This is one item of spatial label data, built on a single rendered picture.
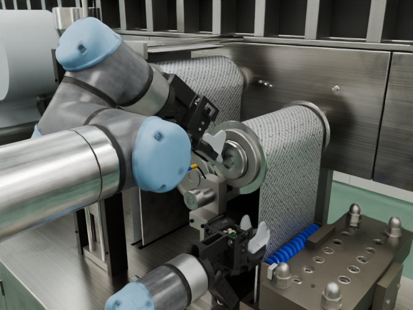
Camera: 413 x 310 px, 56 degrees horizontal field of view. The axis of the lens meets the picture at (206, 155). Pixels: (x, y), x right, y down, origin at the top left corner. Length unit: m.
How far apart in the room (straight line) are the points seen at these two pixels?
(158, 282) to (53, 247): 0.63
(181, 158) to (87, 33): 0.20
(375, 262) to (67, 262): 0.75
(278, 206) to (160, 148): 0.48
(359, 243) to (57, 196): 0.74
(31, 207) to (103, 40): 0.25
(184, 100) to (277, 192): 0.29
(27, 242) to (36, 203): 0.91
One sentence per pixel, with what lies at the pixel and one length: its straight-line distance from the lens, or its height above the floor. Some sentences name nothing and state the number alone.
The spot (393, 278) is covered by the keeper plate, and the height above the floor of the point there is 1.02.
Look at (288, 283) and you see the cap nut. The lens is 0.78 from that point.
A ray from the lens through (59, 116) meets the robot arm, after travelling 0.49.
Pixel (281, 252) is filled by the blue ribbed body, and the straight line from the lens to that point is 0.86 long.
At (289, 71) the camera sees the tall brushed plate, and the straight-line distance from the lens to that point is 1.04.
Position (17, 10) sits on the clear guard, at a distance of 1.53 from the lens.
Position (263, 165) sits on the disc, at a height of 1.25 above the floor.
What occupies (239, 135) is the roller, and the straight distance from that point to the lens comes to 0.73.
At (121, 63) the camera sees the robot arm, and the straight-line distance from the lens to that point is 0.52.
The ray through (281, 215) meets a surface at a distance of 0.85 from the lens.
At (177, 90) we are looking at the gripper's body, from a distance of 0.61.
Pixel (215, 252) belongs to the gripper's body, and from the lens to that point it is 0.66.
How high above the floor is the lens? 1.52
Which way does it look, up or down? 20 degrees down
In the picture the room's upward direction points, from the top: straight up
